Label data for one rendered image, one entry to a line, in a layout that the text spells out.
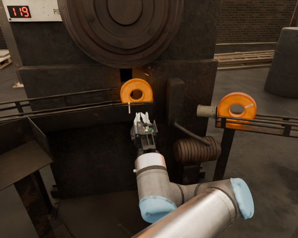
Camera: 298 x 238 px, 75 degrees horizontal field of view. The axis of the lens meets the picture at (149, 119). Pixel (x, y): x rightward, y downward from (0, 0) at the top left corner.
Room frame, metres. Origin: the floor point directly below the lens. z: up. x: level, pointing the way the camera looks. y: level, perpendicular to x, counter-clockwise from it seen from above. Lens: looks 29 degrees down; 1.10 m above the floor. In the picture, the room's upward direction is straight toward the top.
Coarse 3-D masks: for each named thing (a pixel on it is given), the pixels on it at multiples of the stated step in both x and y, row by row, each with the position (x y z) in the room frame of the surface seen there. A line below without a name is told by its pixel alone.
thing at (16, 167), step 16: (0, 128) 0.63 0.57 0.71; (16, 128) 0.67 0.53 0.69; (32, 128) 0.68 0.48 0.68; (0, 144) 0.62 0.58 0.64; (16, 144) 0.65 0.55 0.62; (32, 144) 0.66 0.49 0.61; (48, 144) 0.56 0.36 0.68; (0, 160) 0.58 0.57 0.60; (16, 160) 0.57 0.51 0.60; (32, 160) 0.57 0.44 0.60; (48, 160) 0.56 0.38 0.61; (0, 176) 0.50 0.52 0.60; (16, 176) 0.49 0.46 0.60; (32, 192) 0.54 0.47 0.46; (32, 208) 0.53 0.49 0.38; (48, 224) 0.55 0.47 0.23
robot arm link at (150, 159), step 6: (144, 156) 0.43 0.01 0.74; (150, 156) 0.43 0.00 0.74; (156, 156) 0.43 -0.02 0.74; (162, 156) 0.45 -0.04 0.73; (138, 162) 0.42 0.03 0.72; (144, 162) 0.41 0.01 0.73; (150, 162) 0.41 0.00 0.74; (156, 162) 0.41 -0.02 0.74; (162, 162) 0.42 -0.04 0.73; (138, 168) 0.41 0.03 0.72
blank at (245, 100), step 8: (232, 96) 0.79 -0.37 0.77; (240, 96) 0.78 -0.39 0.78; (248, 96) 0.78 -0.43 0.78; (224, 104) 0.81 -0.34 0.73; (232, 104) 0.79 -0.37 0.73; (240, 104) 0.78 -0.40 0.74; (248, 104) 0.76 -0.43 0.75; (224, 112) 0.80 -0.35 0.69; (248, 112) 0.76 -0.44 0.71; (232, 120) 0.78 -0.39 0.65; (240, 120) 0.77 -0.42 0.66
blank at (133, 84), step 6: (138, 78) 0.91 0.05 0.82; (126, 84) 0.87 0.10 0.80; (132, 84) 0.88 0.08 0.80; (138, 84) 0.88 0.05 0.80; (144, 84) 0.88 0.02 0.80; (126, 90) 0.87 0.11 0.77; (132, 90) 0.88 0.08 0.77; (144, 90) 0.88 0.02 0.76; (150, 90) 0.89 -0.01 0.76; (126, 96) 0.87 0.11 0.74; (144, 96) 0.88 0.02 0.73; (150, 96) 0.89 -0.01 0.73
